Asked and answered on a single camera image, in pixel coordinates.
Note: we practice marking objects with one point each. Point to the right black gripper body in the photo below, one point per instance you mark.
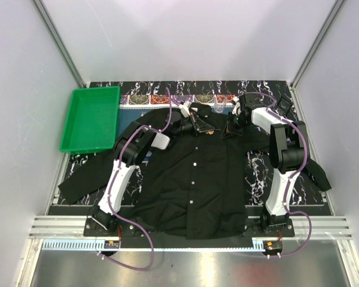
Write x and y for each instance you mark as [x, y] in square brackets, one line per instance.
[239, 124]

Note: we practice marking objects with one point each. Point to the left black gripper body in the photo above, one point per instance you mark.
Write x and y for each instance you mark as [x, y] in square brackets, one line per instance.
[188, 127]

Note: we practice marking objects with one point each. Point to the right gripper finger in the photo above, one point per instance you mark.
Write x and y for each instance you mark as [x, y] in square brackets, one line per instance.
[228, 126]
[229, 133]

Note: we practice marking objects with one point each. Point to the black button shirt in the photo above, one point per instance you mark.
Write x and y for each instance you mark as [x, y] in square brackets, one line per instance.
[192, 197]

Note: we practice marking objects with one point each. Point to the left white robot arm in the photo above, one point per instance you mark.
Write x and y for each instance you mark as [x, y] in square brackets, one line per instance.
[132, 147]

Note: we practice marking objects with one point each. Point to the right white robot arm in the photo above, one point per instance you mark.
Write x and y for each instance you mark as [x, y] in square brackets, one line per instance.
[288, 153]

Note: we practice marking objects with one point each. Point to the black brooch box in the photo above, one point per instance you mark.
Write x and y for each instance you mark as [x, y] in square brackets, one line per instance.
[284, 106]

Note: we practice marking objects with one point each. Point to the clear drinking glass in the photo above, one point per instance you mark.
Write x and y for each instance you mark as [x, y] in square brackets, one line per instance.
[220, 102]

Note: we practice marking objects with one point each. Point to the blue patterned placemat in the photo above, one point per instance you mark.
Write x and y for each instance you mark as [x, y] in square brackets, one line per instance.
[183, 145]

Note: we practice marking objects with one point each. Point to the green plastic tray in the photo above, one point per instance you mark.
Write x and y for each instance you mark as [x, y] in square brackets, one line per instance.
[91, 120]

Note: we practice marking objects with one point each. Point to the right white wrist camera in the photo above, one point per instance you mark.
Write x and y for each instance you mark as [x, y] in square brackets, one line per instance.
[237, 105]

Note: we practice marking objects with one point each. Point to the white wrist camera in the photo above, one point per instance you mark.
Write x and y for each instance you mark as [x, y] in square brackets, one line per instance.
[237, 105]
[186, 109]

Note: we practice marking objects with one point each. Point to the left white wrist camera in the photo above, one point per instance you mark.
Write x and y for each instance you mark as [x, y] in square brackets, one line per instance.
[186, 109]

